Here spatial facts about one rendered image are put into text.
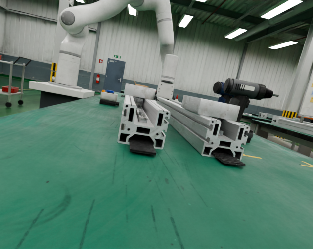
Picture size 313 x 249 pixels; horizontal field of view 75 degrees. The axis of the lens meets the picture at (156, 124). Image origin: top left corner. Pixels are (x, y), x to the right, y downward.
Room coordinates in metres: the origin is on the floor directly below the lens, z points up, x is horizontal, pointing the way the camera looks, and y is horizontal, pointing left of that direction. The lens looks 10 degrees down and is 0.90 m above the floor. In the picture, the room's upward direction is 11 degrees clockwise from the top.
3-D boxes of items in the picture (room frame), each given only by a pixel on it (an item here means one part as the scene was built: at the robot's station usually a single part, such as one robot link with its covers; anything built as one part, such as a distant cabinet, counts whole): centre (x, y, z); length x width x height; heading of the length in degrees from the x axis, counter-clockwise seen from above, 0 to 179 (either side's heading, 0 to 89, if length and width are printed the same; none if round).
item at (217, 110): (0.60, -0.14, 0.87); 0.16 x 0.11 x 0.07; 10
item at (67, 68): (1.24, 0.59, 0.91); 0.19 x 0.19 x 0.18
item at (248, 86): (0.77, -0.32, 0.89); 0.20 x 0.08 x 0.22; 90
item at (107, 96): (1.07, 0.26, 0.81); 0.10 x 0.08 x 0.06; 100
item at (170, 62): (1.30, -0.01, 1.06); 0.09 x 0.08 x 0.13; 5
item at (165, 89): (1.30, -0.01, 0.92); 0.10 x 0.07 x 0.11; 100
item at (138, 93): (0.82, 0.09, 0.87); 0.16 x 0.11 x 0.07; 10
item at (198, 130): (0.85, -0.09, 0.82); 0.80 x 0.10 x 0.09; 10
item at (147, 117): (0.82, 0.09, 0.82); 0.80 x 0.10 x 0.09; 10
